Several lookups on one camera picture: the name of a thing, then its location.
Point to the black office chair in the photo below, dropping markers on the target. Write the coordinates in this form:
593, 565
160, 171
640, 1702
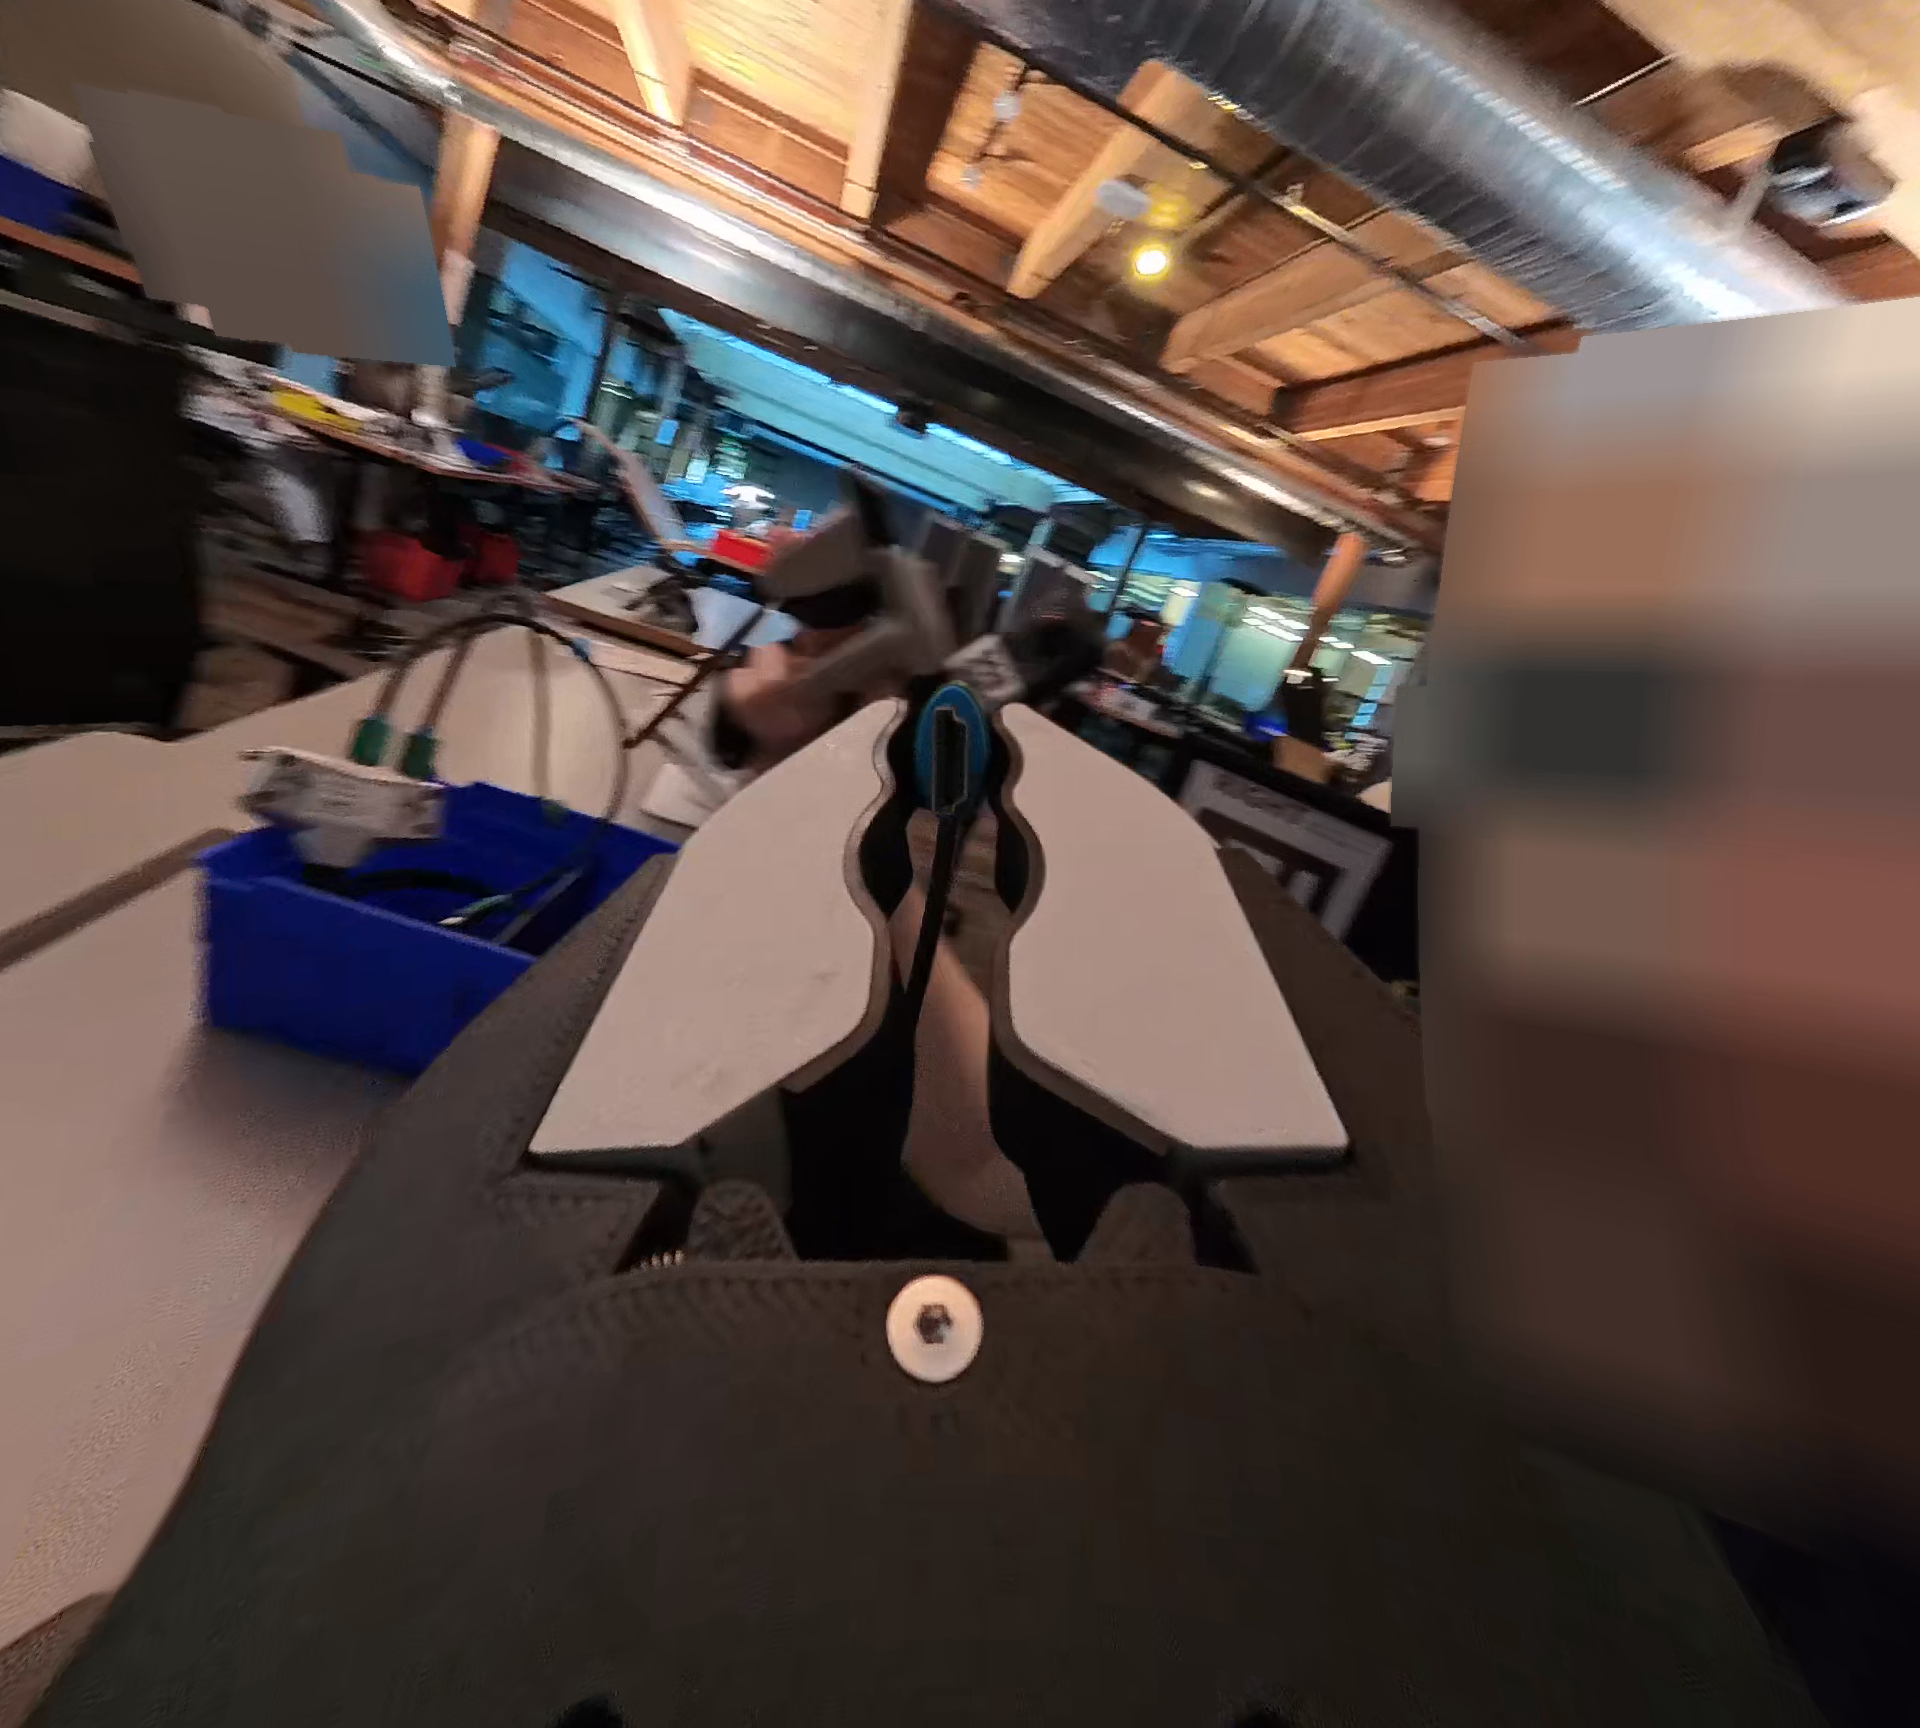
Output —
92, 527

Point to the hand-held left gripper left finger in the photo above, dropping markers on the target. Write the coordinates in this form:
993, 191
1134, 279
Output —
705, 992

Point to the red storage bin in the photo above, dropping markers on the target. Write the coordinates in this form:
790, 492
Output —
427, 560

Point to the person's right hand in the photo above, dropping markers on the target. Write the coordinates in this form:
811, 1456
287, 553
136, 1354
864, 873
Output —
772, 709

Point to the wooden top desk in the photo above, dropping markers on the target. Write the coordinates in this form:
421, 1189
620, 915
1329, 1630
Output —
70, 252
447, 458

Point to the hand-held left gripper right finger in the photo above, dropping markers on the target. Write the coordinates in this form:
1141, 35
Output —
1170, 992

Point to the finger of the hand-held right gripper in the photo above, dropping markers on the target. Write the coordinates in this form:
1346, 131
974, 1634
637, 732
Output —
825, 558

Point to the silver ventilation duct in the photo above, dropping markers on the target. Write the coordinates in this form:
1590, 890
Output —
1276, 30

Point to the yellow box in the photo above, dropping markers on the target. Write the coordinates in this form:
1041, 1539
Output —
315, 411

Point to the silver hdmi switch hub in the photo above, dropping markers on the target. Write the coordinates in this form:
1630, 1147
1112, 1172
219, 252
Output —
345, 799

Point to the black framed sign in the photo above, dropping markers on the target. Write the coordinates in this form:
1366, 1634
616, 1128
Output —
1304, 859

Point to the blue storage bin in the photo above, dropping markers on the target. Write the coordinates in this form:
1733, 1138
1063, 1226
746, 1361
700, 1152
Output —
40, 198

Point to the blue plastic bin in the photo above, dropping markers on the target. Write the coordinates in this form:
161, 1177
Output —
345, 992

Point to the round ceiling light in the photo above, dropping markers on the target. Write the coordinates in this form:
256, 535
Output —
1149, 257

